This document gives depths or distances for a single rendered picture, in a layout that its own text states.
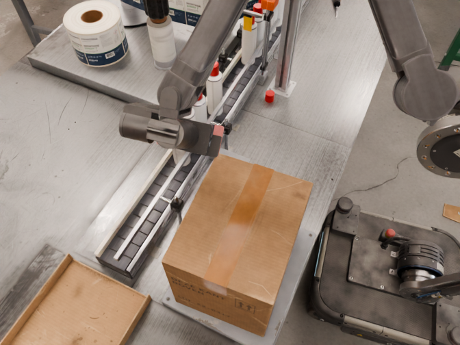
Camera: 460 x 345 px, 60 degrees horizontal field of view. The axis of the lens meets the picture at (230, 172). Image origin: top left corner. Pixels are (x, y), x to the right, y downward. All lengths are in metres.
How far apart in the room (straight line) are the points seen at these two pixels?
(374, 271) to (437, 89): 1.26
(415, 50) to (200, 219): 0.52
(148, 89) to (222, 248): 0.80
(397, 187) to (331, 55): 0.99
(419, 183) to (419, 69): 1.85
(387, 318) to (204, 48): 1.39
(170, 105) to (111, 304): 0.61
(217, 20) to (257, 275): 0.48
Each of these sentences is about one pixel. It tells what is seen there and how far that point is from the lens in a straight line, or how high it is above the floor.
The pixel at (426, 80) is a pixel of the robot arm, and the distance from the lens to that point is 0.67.
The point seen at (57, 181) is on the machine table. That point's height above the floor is 0.83.
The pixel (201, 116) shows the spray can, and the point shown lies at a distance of 1.22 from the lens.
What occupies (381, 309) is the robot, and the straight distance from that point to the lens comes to 1.82.
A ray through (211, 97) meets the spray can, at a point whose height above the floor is 0.97.
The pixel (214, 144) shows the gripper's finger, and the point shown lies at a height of 1.23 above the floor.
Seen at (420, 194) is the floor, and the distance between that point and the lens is 2.45.
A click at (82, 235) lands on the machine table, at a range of 1.25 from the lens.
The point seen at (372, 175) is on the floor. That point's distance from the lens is 2.42.
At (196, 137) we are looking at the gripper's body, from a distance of 0.82.
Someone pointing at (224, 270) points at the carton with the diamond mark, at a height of 1.12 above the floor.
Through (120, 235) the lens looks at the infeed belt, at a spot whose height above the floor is 0.88.
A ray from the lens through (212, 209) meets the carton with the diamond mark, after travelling 0.89.
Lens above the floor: 1.89
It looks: 56 degrees down
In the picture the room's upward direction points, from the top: straight up
